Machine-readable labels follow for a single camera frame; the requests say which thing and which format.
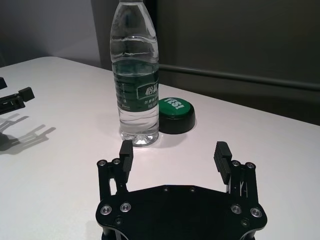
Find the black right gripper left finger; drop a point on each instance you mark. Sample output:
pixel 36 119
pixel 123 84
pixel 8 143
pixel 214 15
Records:
pixel 126 162

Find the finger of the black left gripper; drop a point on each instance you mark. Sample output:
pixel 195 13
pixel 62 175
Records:
pixel 2 83
pixel 26 94

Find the thin grey horizontal rail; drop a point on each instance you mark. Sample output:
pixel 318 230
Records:
pixel 237 76

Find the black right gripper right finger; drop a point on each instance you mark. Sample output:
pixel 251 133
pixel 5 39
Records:
pixel 222 162

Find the clear water bottle green label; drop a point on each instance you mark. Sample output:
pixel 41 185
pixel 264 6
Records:
pixel 135 87

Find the green YES button black base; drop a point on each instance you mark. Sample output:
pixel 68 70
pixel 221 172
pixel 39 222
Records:
pixel 177 112

